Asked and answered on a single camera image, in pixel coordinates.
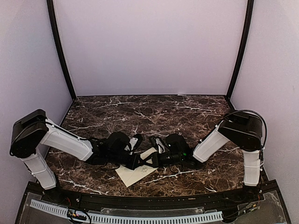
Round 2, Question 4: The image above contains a black right corner post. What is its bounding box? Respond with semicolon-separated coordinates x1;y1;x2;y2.
226;0;254;101

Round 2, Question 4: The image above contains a black corner post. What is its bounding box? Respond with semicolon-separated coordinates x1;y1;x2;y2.
226;0;254;101
46;0;77;101

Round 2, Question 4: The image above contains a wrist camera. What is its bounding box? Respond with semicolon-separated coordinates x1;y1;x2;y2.
149;136;165;154
125;133;143;155

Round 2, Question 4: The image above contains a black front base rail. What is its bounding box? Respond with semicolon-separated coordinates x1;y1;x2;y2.
38;187;264;211

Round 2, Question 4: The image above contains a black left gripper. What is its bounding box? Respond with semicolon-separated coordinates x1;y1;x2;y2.
107;151;144;170

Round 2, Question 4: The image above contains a black left corner post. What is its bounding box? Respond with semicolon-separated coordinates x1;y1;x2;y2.
46;0;77;101

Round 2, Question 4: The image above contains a cream paper envelope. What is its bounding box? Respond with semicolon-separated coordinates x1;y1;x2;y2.
115;165;157;187

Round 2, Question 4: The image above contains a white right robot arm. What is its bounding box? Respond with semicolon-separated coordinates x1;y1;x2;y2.
138;110;268;203

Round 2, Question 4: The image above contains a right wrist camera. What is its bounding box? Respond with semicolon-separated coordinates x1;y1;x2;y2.
149;136;165;154

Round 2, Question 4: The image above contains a white slotted cable duct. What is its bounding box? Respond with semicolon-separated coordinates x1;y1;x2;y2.
30;199;223;224

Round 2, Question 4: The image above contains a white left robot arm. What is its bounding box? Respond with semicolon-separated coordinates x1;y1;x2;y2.
9;109;143;203

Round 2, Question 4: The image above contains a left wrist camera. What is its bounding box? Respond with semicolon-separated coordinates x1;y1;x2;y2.
125;133;143;155

